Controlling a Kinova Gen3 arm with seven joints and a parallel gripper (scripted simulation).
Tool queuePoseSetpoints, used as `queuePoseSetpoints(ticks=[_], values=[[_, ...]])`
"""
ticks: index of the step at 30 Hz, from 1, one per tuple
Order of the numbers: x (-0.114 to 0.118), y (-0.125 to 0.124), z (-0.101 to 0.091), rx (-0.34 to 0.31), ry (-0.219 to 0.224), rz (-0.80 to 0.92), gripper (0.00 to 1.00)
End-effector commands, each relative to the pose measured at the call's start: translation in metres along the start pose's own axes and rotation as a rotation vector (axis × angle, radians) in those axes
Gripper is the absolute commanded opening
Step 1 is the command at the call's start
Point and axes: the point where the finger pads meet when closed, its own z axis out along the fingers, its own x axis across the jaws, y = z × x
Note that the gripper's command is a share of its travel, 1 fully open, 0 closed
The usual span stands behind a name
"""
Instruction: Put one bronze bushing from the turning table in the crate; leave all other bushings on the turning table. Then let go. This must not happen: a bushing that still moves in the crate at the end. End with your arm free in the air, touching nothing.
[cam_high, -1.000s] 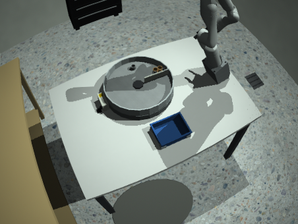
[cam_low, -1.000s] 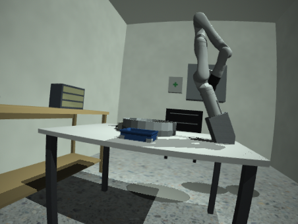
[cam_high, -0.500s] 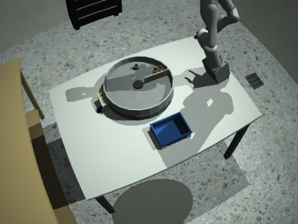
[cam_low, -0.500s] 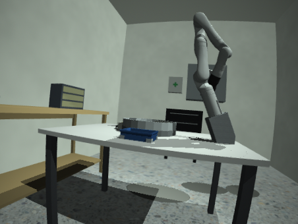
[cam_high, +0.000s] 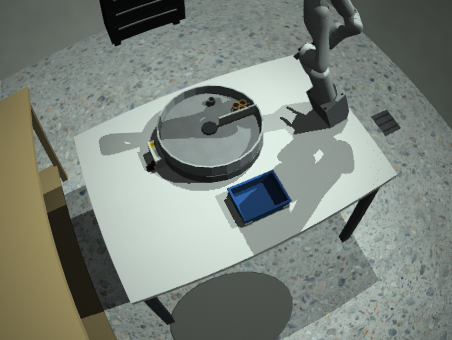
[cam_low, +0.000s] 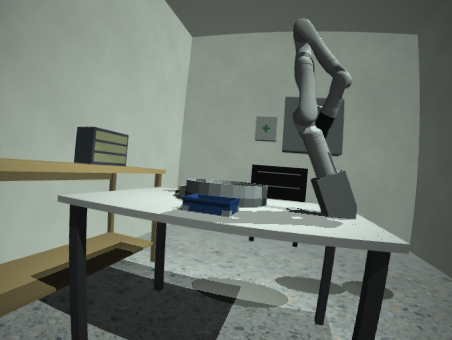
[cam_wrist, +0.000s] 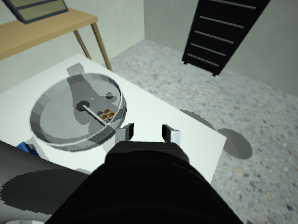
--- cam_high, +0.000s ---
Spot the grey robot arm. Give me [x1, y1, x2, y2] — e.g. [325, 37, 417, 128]
[299, 0, 363, 102]

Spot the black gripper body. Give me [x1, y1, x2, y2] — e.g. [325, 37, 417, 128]
[311, 35, 340, 50]

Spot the blue open crate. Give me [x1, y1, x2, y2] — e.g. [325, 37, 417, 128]
[227, 170, 290, 226]

